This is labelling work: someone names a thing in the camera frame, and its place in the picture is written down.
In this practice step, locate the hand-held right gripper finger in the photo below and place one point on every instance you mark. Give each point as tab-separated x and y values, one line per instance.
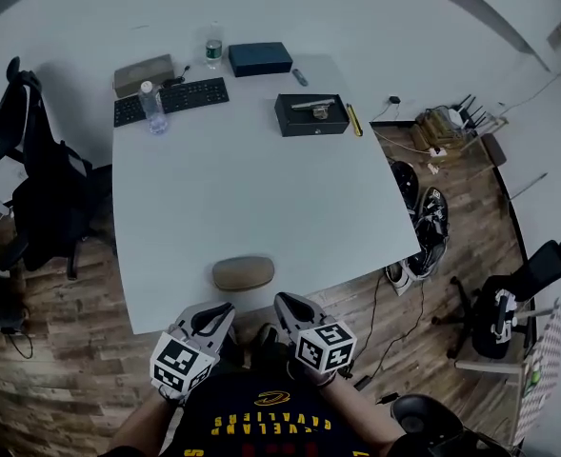
313	308
287	322

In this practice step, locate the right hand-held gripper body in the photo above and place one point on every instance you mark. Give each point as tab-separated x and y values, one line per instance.
327	348

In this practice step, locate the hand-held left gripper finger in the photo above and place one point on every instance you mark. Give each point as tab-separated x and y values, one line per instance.
223	333
199	308

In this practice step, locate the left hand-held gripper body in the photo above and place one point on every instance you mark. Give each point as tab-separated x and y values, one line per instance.
182	360

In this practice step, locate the tan glasses case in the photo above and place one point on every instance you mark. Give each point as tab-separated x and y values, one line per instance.
243	272

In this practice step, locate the person's left forearm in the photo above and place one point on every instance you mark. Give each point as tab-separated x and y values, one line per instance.
142	422

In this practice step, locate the person's right forearm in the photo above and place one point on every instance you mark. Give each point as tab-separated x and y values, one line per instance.
361	407

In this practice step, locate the black open box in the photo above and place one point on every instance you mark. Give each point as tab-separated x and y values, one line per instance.
308	127

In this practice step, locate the person's black shoe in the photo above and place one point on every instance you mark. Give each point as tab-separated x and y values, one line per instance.
268	338

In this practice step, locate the black power adapter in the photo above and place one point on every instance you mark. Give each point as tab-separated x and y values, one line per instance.
363	382
387	398

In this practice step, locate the small white box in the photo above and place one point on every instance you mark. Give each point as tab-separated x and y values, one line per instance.
398	279

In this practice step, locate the person's dark jersey torso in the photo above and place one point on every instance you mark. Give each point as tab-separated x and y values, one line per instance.
261	426

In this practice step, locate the black dome shell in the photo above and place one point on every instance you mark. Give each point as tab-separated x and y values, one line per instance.
423	419

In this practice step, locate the black office chair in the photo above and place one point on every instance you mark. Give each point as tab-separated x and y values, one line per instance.
494	312
51	198

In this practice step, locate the white spare hand-held gripper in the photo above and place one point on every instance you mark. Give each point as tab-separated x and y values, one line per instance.
501	322

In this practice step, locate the white power strip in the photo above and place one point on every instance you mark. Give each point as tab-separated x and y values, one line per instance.
437	152

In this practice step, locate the metal clamp tool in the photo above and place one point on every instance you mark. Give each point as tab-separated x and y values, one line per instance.
315	107

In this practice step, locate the pink label water bottle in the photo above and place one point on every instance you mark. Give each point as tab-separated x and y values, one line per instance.
154	110

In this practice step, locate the black keyboard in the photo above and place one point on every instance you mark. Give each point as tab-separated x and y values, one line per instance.
189	95

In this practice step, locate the patterned cloth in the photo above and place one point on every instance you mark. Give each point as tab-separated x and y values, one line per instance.
542	379

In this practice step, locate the stack of cardboard pieces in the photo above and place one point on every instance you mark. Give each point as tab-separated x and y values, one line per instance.
434	129

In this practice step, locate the small grey remote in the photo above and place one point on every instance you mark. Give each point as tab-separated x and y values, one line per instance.
300	77

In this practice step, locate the wooden stool dark seat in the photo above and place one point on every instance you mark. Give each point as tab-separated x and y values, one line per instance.
494	148

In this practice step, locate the tan cardboard box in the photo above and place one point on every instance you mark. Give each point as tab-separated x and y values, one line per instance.
142	69

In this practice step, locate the white router black antennas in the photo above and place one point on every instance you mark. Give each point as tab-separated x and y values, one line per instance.
470	112

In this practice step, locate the dark green box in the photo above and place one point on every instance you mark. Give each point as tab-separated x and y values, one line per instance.
260	59

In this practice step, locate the green label water bottle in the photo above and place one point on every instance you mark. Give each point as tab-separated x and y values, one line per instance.
213	48

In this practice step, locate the black wall plug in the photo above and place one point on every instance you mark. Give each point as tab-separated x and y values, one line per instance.
394	99

